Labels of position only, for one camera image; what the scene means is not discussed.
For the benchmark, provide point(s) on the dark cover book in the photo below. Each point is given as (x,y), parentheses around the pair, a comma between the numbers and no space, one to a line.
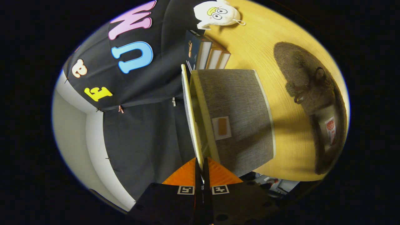
(191,50)

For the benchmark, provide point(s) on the brown fuzzy shoe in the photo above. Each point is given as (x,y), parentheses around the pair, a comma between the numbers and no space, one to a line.
(300,72)

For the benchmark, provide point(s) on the grey fabric storage box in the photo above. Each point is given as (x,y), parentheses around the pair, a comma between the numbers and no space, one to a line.
(237,103)

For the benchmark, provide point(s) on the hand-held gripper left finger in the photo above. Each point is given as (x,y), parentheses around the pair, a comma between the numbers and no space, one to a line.
(175,206)

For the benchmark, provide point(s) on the white plush toy with face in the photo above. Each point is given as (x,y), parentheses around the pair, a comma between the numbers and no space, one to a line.
(218,14)

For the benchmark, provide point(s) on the brown cover book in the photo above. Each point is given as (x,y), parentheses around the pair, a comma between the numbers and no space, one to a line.
(225,60)
(215,57)

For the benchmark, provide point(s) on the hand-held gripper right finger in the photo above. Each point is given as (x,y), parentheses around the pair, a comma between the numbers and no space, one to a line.
(237,206)

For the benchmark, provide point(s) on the copper clothespin clip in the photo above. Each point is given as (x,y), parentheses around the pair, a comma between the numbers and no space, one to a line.
(120,109)

